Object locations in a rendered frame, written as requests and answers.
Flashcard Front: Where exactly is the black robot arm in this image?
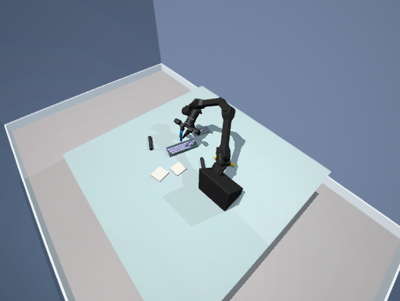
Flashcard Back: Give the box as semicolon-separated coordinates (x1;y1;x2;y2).
181;97;236;176

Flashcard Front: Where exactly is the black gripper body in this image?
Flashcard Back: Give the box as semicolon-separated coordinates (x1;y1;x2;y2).
174;115;201;135

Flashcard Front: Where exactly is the grey keyboard with white letter keys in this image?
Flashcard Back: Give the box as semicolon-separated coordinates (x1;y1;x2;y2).
166;138;198;157

